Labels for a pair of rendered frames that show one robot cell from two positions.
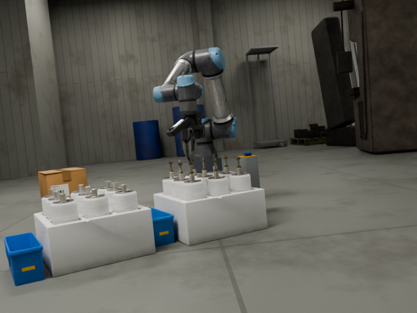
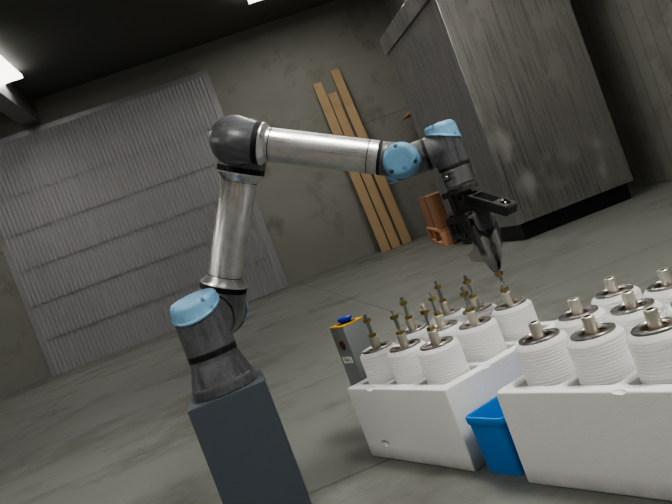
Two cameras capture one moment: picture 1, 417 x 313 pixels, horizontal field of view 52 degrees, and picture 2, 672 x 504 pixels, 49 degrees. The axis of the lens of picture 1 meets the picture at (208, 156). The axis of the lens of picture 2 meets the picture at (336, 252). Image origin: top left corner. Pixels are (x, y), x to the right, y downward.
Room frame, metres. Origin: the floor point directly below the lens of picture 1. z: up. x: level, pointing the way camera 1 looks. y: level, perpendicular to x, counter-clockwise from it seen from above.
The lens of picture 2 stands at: (2.29, 1.75, 0.57)
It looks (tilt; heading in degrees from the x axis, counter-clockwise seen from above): 2 degrees down; 265
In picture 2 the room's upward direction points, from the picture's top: 21 degrees counter-clockwise
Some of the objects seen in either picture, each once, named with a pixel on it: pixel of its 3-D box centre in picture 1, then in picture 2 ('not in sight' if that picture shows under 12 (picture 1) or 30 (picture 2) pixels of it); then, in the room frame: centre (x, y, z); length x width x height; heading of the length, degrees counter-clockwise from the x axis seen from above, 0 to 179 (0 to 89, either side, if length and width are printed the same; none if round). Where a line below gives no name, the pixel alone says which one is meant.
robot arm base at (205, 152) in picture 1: (203, 149); (218, 369); (2.50, 0.02, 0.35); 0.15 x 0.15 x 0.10
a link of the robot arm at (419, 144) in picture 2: (189, 90); (405, 161); (1.92, 0.06, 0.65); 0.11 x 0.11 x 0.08; 75
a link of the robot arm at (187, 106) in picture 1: (187, 107); (457, 177); (1.83, 0.07, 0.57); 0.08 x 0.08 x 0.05
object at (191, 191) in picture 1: (194, 202); (523, 341); (1.81, 0.08, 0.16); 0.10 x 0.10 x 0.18
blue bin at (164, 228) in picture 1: (151, 225); (540, 413); (1.89, 0.28, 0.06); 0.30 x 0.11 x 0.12; 28
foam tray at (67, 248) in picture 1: (92, 232); (663, 393); (1.73, 0.51, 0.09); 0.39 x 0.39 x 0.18; 29
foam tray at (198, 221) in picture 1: (208, 210); (465, 390); (1.97, 0.03, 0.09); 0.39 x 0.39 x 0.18; 26
